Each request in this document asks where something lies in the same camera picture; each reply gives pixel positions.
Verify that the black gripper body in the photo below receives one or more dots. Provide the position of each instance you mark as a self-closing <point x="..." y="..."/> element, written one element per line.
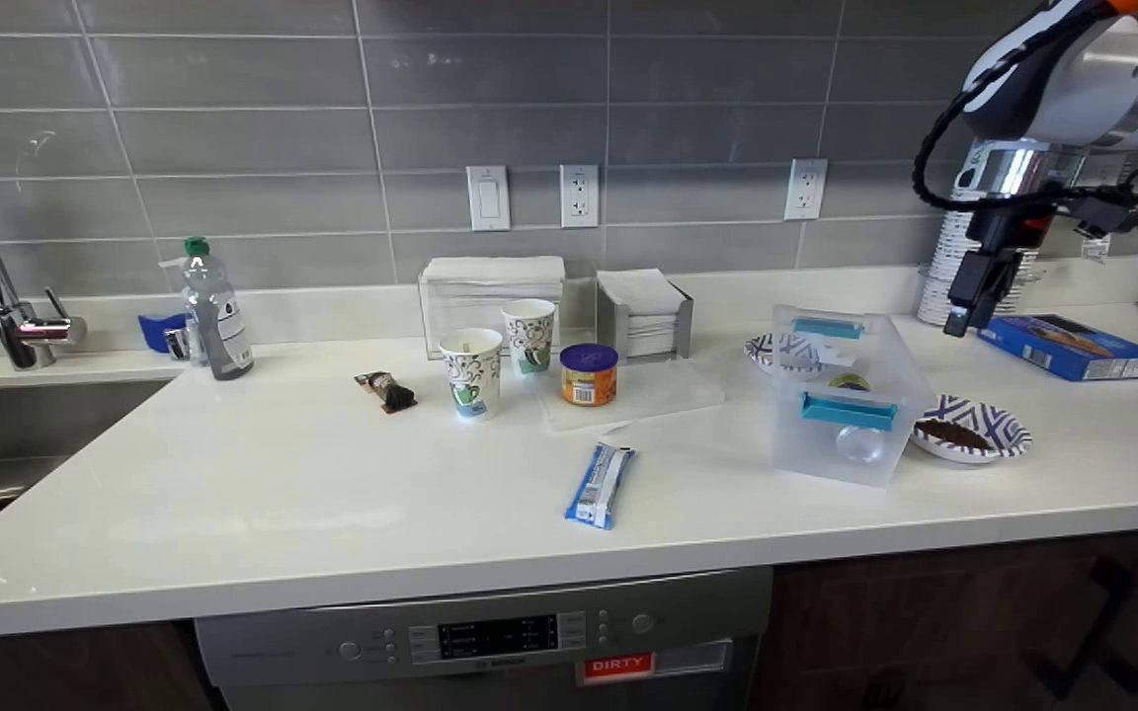
<point x="1015" y="223"/>

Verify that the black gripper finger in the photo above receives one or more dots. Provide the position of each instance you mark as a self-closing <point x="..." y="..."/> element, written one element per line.
<point x="1006" y="279"/>
<point x="968" y="303"/>

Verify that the blue patterned paper plate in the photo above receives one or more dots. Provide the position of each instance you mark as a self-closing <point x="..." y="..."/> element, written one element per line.
<point x="977" y="432"/>

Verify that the brown coffee beans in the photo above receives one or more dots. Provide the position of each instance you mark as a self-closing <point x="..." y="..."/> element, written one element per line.
<point x="959" y="436"/>

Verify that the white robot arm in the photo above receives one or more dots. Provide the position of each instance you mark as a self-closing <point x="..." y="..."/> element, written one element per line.
<point x="1106" y="81"/>

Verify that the printed paper cup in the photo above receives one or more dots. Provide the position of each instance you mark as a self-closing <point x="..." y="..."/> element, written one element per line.
<point x="529" y="343"/>
<point x="470" y="378"/>

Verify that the blue snack box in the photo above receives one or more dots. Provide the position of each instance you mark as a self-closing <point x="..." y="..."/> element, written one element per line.
<point x="1067" y="345"/>

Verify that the clear bin with teal latches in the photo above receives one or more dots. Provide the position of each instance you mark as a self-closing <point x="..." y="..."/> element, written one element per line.
<point x="847" y="415"/>

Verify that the small white box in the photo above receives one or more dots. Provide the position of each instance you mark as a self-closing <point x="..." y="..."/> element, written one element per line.
<point x="651" y="322"/>

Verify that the dark wooden base cabinet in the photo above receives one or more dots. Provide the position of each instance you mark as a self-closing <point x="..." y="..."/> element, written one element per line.
<point x="936" y="634"/>
<point x="68" y="672"/>

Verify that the orange jar with blue lid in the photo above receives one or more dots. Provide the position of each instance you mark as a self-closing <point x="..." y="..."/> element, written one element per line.
<point x="586" y="381"/>

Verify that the blue white snack bar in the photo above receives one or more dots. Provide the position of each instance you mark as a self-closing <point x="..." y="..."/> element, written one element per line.
<point x="598" y="482"/>

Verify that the stainless steel dishwasher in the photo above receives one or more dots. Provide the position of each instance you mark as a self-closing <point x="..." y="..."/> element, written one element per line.
<point x="490" y="639"/>

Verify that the dark brown snack wrapper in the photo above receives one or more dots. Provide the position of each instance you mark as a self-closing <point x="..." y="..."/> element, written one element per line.
<point x="389" y="391"/>

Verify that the water bottle with green cap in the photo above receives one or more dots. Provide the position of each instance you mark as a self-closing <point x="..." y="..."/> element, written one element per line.
<point x="216" y="322"/>

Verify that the chrome kitchen faucet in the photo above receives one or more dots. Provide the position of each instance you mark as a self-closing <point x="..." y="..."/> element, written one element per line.
<point x="28" y="322"/>

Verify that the dark kitchen sink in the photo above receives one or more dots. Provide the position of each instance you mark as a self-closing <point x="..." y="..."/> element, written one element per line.
<point x="16" y="447"/>

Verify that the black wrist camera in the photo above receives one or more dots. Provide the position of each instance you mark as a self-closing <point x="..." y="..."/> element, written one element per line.
<point x="1085" y="208"/>

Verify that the white wall outlet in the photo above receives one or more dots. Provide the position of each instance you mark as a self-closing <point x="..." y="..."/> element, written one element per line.
<point x="580" y="195"/>
<point x="805" y="192"/>

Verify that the white wall switch plate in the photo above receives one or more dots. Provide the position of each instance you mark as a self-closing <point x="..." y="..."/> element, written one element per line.
<point x="489" y="200"/>

